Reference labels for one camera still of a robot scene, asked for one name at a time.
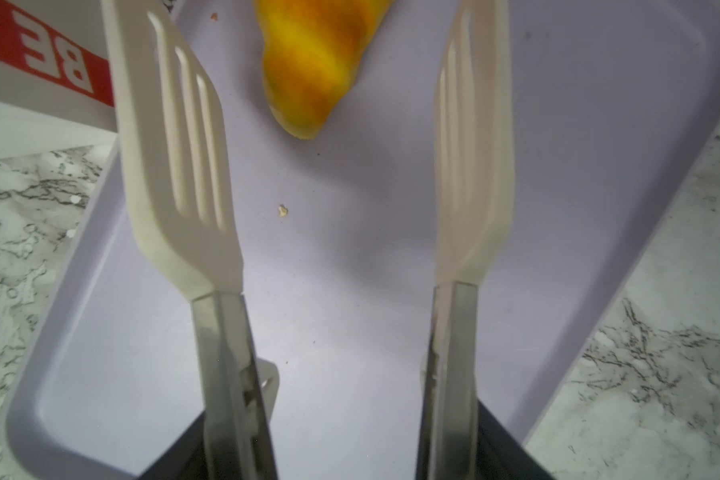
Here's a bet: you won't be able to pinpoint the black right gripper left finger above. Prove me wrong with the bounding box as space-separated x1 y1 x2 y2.
138 412 207 480

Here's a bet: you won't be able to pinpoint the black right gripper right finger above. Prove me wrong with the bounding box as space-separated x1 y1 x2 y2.
476 402 553 480

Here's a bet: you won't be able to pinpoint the white and metal tongs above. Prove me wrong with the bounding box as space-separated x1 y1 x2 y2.
102 1 515 479

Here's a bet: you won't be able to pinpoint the white paper bag with rose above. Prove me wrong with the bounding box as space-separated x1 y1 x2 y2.
0 1 117 159

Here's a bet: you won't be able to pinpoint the croissant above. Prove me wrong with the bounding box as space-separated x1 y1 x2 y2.
254 0 393 140

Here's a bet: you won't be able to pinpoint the lilac plastic tray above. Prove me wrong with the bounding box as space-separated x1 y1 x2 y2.
4 1 720 479

